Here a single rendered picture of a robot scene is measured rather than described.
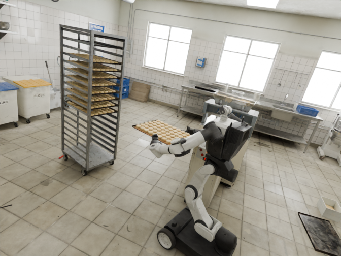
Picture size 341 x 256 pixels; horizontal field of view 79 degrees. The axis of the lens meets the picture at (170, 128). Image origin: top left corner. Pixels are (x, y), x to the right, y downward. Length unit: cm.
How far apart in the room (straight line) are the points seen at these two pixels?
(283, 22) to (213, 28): 166
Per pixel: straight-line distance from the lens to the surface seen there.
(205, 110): 299
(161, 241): 233
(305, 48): 628
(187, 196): 207
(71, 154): 332
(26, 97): 455
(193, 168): 253
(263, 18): 625
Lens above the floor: 182
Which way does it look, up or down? 21 degrees down
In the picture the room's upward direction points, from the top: 11 degrees clockwise
